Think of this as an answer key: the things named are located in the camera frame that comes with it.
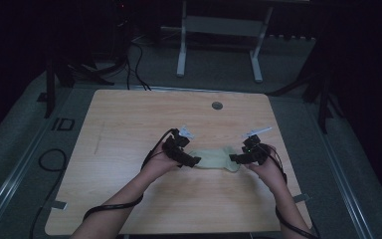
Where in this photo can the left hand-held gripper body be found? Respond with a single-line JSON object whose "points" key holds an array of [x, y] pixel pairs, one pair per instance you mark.
{"points": [[176, 141]]}

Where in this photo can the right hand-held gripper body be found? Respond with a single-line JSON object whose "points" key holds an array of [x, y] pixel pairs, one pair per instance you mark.
{"points": [[254, 146]]}

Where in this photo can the pale green sock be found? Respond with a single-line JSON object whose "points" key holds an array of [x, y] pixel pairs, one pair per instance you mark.
{"points": [[212, 159]]}

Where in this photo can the person's left hand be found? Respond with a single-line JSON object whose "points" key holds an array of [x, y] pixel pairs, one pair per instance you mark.
{"points": [[159, 164]]}

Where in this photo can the person's right hand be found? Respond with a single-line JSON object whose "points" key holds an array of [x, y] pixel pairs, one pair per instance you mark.
{"points": [[268, 169]]}

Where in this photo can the round grey table grommet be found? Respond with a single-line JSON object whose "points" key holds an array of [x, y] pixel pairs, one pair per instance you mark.
{"points": [[217, 106]]}

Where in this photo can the grey tape piece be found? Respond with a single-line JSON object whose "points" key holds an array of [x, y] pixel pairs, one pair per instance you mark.
{"points": [[301, 198], [59, 205]]}

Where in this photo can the black metal stand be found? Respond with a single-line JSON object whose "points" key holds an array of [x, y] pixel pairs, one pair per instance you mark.
{"points": [[49, 89], [323, 99]]}

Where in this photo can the dark computer tower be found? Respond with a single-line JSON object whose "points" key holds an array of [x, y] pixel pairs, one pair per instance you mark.
{"points": [[122, 30]]}

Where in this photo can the metal floor rail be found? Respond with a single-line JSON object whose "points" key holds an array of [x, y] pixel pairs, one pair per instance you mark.
{"points": [[16, 179], [344, 186]]}

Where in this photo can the white metal desk frame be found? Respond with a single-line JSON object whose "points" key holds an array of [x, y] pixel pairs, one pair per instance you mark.
{"points": [[222, 26]]}

